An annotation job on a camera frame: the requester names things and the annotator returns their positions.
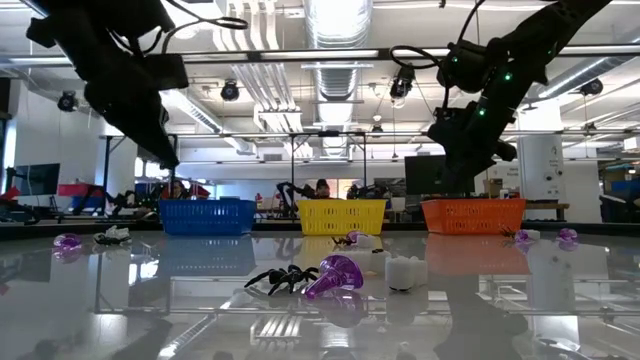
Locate wooden side table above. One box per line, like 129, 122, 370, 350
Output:
524, 201, 571, 222

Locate black metal table frame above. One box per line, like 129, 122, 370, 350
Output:
0, 219, 640, 241

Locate black monitor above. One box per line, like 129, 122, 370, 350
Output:
403, 154, 476, 197
4, 163, 61, 197

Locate black ceiling spotlight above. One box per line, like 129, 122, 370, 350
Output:
388, 64, 416, 101
219, 79, 241, 104
579, 77, 605, 97
56, 90, 80, 114

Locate brown cardboard box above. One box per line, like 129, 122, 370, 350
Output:
482, 178, 504, 199

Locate person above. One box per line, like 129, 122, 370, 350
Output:
313, 178, 334, 200
168, 179, 189, 201

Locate silver ceiling air duct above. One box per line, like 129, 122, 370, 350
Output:
302, 0, 375, 159

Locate white ceiling pipe bundle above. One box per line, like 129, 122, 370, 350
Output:
212, 0, 306, 161

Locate blue plastic basket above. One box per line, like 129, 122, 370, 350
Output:
158, 198, 258, 237

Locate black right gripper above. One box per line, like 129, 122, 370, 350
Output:
427, 92, 519, 195

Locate orange plastic basket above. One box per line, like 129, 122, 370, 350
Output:
420, 198, 528, 236

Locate black overhead frame bar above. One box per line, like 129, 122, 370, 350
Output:
0, 46, 640, 65

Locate yellow plastic basket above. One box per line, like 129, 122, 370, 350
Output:
296, 198, 388, 237

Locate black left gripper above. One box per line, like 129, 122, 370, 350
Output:
83, 64, 180, 170

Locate white round column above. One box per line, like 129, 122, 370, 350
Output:
516, 133, 566, 204

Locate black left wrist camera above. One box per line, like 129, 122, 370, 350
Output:
142, 53, 190, 92

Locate black metal workstation frame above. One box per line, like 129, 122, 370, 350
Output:
99, 130, 431, 219

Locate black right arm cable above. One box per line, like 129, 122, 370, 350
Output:
388, 0, 489, 109

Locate red board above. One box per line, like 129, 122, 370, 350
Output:
57, 183, 105, 199

